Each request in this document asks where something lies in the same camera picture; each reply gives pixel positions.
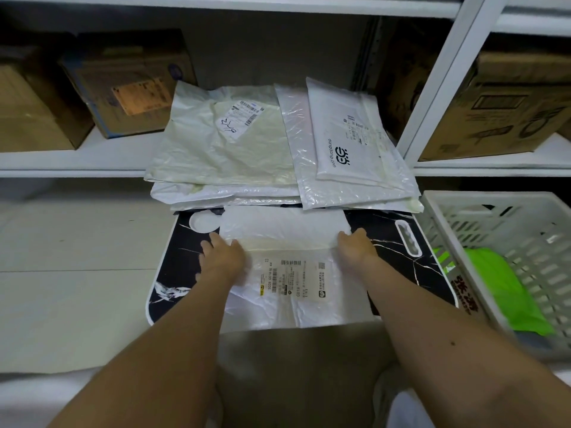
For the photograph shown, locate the person's right hand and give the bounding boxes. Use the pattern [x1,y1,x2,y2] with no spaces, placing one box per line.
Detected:
[337,228,380,275]

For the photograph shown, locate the person's left hand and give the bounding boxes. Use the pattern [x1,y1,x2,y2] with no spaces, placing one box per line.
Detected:
[198,231,249,288]

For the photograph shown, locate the white labelled poly mailer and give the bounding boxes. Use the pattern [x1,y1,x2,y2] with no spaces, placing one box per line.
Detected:
[218,205,380,331]

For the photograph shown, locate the pile of white mailers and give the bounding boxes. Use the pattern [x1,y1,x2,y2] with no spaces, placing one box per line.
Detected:
[143,80,425,215]

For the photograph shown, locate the white mailer with logo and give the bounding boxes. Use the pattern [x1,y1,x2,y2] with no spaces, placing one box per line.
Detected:
[305,77,407,182]

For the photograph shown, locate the green poly mailer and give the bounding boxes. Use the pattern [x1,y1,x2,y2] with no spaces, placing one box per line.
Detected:
[432,247,556,337]

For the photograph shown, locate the white metal shelf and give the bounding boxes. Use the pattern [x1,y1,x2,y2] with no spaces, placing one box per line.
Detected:
[0,0,571,179]

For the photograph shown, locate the white plastic basket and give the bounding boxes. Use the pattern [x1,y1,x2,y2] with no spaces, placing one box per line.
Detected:
[419,190,571,364]

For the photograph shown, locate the person's left forearm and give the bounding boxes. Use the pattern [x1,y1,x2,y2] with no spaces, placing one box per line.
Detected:
[49,276,241,428]

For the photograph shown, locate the person's right forearm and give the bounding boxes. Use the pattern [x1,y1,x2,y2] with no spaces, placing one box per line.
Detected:
[356,258,571,428]

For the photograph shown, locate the person's white shorts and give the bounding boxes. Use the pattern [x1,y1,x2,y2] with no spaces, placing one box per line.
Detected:
[0,367,436,428]

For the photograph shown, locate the black marble lap table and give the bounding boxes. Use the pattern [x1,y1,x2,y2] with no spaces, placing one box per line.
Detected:
[146,209,459,327]

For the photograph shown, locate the cardboard box with black print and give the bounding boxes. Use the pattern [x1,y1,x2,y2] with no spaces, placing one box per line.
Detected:
[374,21,571,162]

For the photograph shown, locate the cardboard box with orange label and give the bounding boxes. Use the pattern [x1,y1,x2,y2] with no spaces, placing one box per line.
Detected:
[60,29,198,140]

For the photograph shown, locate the plain brown cardboard box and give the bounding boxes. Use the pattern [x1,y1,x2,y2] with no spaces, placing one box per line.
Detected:
[0,46,95,153]

